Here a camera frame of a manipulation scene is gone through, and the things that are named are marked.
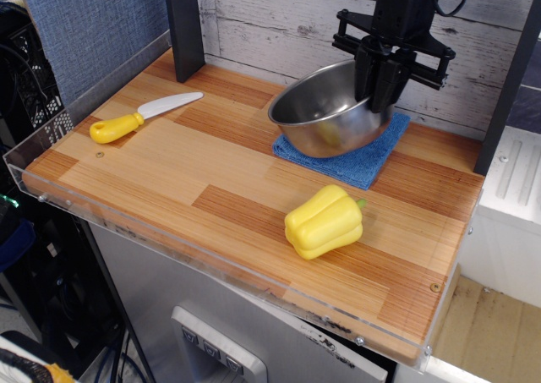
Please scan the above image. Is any black plastic crate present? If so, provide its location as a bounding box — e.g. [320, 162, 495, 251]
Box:
[1, 24, 63, 131]

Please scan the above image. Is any silver cabinet with dispenser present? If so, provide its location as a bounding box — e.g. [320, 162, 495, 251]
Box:
[90, 225, 396, 382]

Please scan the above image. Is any metal pot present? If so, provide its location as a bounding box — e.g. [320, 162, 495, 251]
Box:
[268, 60, 394, 158]

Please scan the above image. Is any white plastic unit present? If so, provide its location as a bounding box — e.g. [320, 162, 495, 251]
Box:
[458, 127, 540, 307]

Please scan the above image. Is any yellow toy bell pepper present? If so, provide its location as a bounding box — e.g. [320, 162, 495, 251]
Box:
[285, 184, 366, 260]

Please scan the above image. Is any left black vertical post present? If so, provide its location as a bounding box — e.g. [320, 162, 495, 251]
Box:
[166, 0, 205, 83]

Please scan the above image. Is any black vertical post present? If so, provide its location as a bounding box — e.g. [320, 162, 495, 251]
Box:
[473, 0, 540, 176]
[166, 0, 205, 83]

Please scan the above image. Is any yellow object bottom left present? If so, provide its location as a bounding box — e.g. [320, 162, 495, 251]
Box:
[45, 364, 76, 383]

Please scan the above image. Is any yellow handled toy knife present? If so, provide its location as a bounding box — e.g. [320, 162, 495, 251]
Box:
[89, 92, 204, 144]

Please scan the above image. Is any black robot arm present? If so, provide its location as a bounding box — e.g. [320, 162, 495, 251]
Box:
[333, 0, 457, 113]

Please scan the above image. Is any right black vertical post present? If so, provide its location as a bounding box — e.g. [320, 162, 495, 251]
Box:
[473, 0, 540, 176]

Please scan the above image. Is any clear acrylic table guard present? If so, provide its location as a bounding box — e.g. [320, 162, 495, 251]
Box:
[6, 52, 482, 366]

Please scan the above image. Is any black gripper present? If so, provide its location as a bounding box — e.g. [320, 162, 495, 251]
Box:
[333, 0, 456, 113]

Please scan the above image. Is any blue folded cloth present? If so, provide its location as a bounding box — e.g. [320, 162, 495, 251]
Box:
[272, 113, 410, 190]

